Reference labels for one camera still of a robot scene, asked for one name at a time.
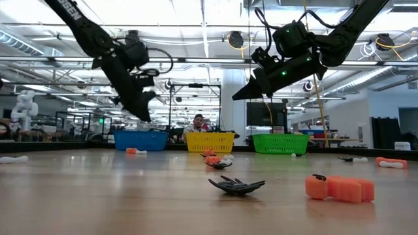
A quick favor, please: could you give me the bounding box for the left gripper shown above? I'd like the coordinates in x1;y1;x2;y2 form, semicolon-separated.
93;54;157;122

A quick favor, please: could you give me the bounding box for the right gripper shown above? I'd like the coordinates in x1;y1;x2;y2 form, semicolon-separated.
232;54;327;101

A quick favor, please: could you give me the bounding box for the blue plastic basket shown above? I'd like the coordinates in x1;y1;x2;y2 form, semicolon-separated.
113;130;169;152

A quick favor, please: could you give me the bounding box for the green plastic basket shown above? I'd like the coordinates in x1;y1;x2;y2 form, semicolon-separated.
251;133;310;155

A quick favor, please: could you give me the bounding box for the black display screen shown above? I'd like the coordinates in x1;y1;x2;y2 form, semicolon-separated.
246;101;289;134

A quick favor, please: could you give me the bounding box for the white column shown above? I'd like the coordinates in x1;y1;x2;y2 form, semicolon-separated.
221;69;248;146

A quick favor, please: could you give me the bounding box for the person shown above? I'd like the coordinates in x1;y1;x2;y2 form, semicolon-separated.
182;113;212;135

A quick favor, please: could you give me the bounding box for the yellow plastic basket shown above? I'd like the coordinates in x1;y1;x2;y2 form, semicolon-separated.
185;131;236;153

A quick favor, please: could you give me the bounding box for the white robot figure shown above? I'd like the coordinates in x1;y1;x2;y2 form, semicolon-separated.
10;90;39;131

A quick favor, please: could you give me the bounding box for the black partition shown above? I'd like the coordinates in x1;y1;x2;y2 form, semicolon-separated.
371;116;401;149

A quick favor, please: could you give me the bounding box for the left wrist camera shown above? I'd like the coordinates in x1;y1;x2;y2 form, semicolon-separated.
135;67;161;88

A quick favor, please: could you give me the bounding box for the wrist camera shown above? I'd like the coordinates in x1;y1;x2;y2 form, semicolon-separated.
250;46;278;71
135;67;161;88

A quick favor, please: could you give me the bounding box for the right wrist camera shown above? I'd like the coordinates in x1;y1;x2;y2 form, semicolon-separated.
250;46;278;71

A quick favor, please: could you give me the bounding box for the black stand frame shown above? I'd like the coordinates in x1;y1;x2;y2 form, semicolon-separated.
168;83;222;133

